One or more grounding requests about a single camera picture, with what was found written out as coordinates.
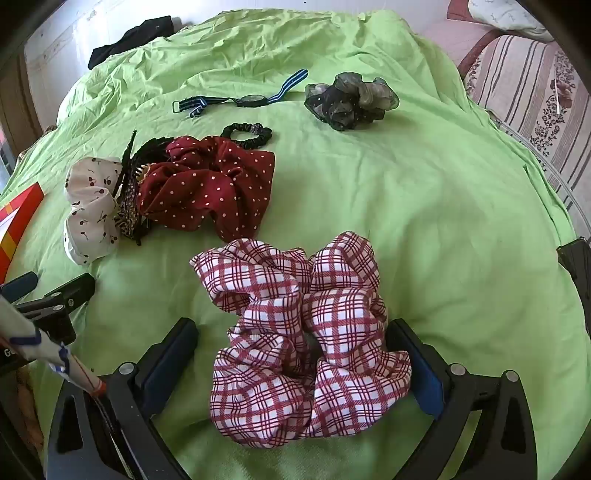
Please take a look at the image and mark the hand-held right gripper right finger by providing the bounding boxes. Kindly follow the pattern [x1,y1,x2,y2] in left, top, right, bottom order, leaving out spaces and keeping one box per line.
[385,318,539,480]

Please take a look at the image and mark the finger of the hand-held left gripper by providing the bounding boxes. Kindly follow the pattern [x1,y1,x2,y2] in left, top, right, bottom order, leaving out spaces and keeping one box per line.
[0,271,38,303]
[14,273,96,344]

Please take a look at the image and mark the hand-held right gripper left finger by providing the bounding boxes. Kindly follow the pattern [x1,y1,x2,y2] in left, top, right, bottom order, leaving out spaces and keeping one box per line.
[46,318,200,480]

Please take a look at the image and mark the white cherry print scrunchie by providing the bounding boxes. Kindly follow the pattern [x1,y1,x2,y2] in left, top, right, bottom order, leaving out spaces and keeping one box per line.
[63,156,124,266]

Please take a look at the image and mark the red bordered white tray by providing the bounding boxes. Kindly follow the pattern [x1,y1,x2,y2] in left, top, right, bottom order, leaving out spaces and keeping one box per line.
[0,182,45,282]

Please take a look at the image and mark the brown dotted hair tie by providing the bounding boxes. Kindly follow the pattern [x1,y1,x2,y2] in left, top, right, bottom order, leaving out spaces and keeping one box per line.
[113,171,153,245]

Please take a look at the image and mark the red white plaid scrunchie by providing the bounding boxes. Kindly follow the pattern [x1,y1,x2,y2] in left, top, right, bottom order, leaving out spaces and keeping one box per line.
[189,231,413,449]

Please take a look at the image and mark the black scrunchie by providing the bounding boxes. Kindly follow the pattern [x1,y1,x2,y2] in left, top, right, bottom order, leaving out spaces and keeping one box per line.
[111,130,175,199]

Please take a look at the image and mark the red polka dot scrunchie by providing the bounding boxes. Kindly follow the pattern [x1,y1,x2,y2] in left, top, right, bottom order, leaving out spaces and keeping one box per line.
[137,135,276,243]

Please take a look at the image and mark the black hair tie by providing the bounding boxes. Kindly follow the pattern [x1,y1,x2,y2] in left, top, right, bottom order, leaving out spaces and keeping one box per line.
[220,121,273,151]

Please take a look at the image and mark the green blanket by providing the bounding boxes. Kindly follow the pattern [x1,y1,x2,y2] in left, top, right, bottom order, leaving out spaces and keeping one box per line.
[0,9,591,480]

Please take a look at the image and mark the black plastic object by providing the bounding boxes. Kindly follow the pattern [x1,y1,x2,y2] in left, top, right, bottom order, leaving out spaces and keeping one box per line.
[556,237,591,296]

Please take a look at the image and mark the black cloth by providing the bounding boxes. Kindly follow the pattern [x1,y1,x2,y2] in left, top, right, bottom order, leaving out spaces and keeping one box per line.
[88,15,174,70]

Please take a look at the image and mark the dark sheer scrunchie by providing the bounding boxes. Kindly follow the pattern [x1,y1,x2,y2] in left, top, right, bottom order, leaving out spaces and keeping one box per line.
[304,71,399,131]

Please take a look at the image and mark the white pillow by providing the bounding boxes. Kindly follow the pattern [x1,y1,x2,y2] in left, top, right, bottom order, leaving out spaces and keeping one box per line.
[467,0,552,43]

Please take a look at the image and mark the white red braided cable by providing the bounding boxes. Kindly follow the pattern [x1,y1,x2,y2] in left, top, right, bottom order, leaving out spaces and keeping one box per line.
[0,293,109,395]

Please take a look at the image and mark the blue striped strap watch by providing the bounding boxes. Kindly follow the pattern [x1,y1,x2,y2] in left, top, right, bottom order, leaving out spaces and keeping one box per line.
[172,69,309,118]

